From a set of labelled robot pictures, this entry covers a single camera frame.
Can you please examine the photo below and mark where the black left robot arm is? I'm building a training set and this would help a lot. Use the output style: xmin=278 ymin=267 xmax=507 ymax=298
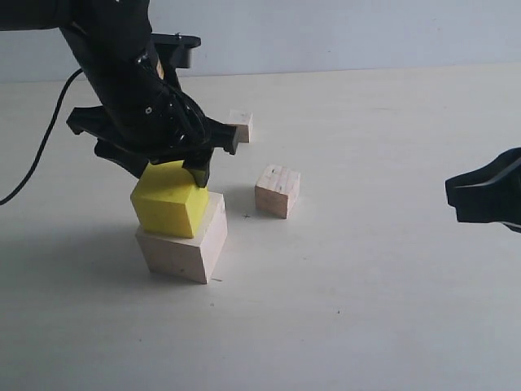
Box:
xmin=1 ymin=1 xmax=239 ymax=187

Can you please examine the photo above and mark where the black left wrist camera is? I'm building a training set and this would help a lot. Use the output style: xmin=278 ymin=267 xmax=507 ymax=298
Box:
xmin=151 ymin=33 xmax=202 ymax=77

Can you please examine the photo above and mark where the yellow painted wooden cube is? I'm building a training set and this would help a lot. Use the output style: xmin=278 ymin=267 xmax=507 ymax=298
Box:
xmin=130 ymin=161 xmax=209 ymax=238

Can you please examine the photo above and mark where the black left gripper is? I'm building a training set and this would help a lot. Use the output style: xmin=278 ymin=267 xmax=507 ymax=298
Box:
xmin=67 ymin=87 xmax=239 ymax=188

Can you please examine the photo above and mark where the large plain wooden cube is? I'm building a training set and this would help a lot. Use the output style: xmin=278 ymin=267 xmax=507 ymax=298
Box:
xmin=135 ymin=192 xmax=228 ymax=284

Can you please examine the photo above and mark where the medium plain wooden cube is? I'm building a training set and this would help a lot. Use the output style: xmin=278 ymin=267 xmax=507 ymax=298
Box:
xmin=255 ymin=165 xmax=301 ymax=219

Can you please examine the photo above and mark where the small plain wooden cube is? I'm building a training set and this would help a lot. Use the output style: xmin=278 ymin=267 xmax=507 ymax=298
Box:
xmin=227 ymin=109 xmax=253 ymax=143

